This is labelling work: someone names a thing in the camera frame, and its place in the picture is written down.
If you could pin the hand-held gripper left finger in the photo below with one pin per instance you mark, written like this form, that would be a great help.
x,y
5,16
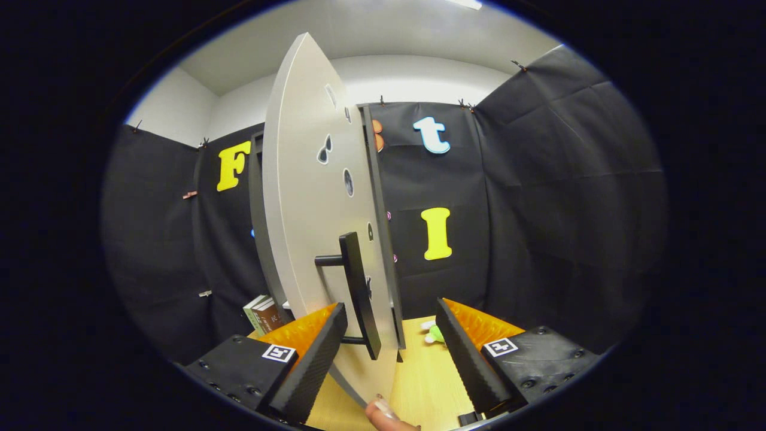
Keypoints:
x,y
314,371

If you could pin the long ceiling light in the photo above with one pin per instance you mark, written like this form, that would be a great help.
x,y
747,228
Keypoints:
x,y
464,3

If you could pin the dark grey cabinet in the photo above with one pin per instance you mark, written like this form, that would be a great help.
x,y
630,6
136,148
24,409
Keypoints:
x,y
258,227

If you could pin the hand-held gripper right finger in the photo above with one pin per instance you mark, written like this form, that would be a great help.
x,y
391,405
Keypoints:
x,y
464,365

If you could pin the green book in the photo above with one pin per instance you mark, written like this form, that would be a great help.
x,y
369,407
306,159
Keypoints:
x,y
252,314

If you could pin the white plastic item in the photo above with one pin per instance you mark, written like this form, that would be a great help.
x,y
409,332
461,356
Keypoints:
x,y
426,325

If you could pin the black backdrop cloth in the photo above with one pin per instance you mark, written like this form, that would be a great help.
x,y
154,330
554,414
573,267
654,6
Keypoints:
x,y
568,239

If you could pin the brown book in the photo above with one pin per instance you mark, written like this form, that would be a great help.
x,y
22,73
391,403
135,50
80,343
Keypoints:
x,y
272,317

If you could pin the small green item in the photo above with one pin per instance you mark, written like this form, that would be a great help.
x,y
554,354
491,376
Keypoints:
x,y
438,334

